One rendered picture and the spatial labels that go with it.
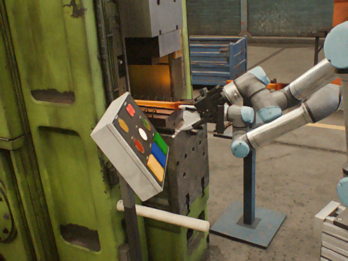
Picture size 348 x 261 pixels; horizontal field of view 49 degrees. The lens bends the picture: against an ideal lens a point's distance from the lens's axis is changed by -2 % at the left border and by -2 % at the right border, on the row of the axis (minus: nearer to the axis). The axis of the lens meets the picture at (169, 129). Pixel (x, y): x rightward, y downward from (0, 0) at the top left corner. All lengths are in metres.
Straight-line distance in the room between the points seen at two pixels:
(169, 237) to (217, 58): 3.85
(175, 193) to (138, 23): 0.83
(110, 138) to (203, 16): 9.21
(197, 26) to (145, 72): 8.24
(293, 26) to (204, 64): 4.16
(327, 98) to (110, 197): 1.01
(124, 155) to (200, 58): 4.57
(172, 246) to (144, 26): 1.15
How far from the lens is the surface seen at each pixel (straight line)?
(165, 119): 1.81
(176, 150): 1.82
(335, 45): 1.10
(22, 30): 1.82
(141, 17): 1.68
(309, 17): 9.35
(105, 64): 1.60
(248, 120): 1.73
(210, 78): 5.70
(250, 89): 1.36
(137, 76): 2.25
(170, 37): 1.81
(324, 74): 1.32
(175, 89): 2.17
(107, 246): 1.95
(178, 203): 1.94
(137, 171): 1.22
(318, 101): 1.62
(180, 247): 2.12
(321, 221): 1.47
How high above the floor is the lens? 1.58
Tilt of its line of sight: 21 degrees down
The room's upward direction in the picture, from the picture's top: 5 degrees counter-clockwise
